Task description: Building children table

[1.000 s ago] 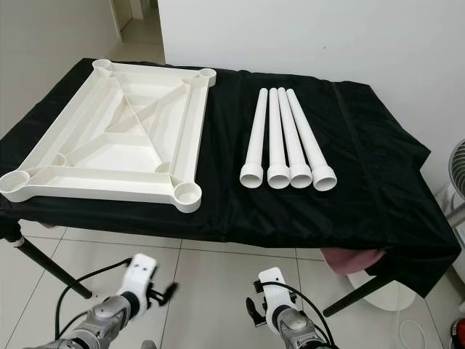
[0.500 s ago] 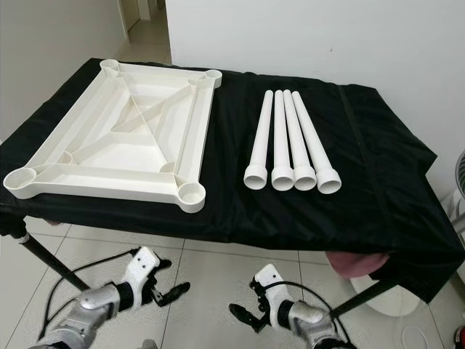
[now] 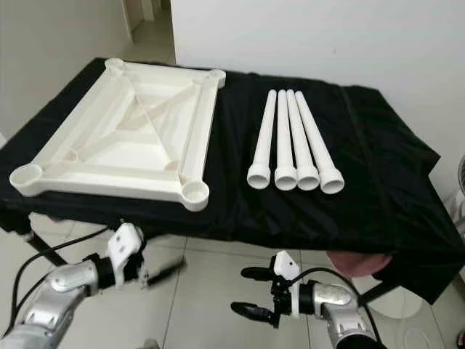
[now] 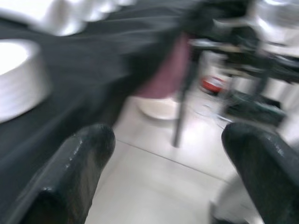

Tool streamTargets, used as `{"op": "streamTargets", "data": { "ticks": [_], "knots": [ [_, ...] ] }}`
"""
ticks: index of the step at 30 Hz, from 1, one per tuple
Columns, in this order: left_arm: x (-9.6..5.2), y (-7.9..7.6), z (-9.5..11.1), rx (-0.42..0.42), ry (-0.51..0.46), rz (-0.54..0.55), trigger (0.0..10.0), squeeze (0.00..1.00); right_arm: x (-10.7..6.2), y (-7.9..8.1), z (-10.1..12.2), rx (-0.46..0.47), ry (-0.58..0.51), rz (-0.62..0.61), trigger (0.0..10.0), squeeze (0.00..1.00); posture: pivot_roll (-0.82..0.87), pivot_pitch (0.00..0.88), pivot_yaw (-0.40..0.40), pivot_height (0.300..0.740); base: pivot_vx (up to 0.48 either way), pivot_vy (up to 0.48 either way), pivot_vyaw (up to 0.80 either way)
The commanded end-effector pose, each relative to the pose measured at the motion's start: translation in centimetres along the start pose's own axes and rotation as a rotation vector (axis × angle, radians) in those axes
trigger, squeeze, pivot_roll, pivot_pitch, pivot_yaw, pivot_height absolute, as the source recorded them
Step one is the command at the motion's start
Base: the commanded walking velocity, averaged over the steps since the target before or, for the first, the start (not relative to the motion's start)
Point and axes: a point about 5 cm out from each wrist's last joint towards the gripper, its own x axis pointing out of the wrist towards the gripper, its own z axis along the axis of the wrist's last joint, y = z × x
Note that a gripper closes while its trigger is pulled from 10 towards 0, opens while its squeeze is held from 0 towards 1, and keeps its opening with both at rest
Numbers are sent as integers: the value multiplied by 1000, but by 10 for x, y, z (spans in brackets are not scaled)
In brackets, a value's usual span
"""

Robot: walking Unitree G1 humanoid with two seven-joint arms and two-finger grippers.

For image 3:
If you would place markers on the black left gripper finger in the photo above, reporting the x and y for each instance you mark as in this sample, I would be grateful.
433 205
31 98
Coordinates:
166 272

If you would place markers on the white plastic table top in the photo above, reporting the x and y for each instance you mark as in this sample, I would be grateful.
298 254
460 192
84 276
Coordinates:
138 156

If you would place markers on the white plastic table leg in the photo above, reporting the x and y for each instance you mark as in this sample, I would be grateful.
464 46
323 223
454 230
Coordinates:
265 138
319 145
285 145
301 145

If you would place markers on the pink rounded object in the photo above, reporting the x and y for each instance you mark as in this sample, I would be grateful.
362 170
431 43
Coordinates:
356 263

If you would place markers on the black tablecloth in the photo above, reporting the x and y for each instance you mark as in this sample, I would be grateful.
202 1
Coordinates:
392 182

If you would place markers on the white round fan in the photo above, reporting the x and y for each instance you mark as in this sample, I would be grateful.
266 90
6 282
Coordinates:
462 174

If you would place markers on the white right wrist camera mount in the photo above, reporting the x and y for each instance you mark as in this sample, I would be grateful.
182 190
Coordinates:
285 263

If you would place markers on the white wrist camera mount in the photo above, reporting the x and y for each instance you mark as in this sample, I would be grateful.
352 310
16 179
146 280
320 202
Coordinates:
285 263
125 243

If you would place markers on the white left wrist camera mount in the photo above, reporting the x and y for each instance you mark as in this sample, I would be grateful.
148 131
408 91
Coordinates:
125 243

